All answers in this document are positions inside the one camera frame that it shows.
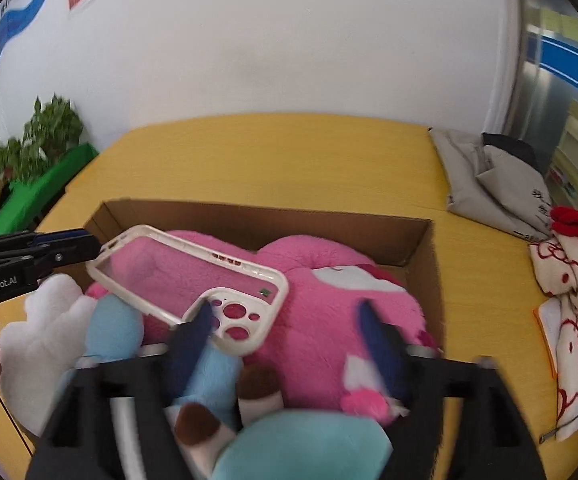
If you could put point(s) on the teal plush toy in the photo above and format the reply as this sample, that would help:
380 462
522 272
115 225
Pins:
304 450

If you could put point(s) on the pink plush bear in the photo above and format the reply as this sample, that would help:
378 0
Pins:
319 320

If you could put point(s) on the metal framed glass door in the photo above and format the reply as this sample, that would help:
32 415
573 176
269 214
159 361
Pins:
529 85

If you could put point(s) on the green potted plant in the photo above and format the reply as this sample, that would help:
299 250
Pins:
49 130

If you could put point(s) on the light blue plush toy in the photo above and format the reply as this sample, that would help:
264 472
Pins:
114 330

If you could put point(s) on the cardboard box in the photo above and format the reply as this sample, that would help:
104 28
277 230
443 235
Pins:
269 225

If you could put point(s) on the black cloth item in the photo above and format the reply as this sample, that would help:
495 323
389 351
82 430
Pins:
514 146

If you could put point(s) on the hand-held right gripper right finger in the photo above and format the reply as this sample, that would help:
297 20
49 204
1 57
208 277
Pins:
379 345

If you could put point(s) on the red and white cloth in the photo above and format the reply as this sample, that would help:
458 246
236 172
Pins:
569 280

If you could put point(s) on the green box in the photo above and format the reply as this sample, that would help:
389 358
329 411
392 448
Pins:
44 185

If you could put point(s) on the grey canvas bag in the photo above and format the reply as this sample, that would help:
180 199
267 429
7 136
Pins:
489 195

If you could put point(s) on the clear white phone case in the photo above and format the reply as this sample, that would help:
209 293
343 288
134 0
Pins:
241 342

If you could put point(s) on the white plush toy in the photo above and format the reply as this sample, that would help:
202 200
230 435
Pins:
34 350

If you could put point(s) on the orange-edged white pad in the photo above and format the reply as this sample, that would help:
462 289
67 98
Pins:
546 330

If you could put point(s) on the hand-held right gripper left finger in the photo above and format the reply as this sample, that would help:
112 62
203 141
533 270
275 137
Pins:
191 345

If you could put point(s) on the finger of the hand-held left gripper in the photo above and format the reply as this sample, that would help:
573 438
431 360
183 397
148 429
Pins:
66 235
76 252

